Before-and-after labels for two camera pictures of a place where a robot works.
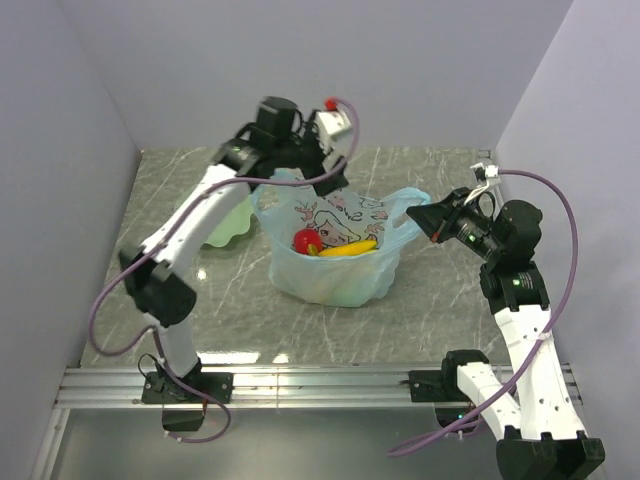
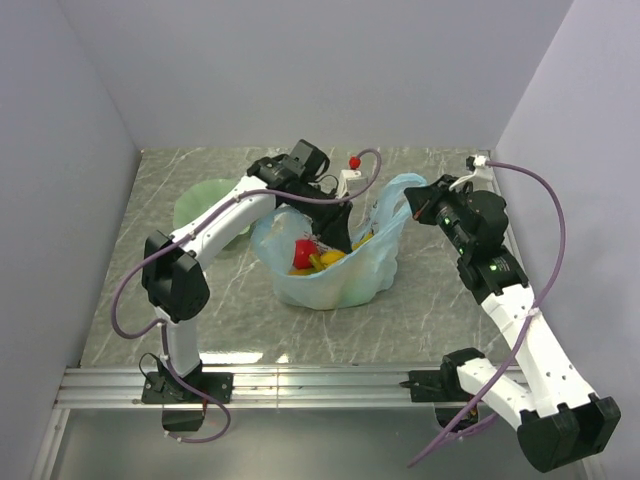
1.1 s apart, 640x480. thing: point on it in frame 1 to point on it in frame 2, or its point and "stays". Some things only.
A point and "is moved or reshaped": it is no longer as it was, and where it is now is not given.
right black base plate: (440, 385) stays
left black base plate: (160, 388) stays
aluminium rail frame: (122, 388) stays
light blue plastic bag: (341, 216) is moved or reshaped
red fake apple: (304, 237) is moved or reshaped
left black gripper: (317, 168) to (334, 229)
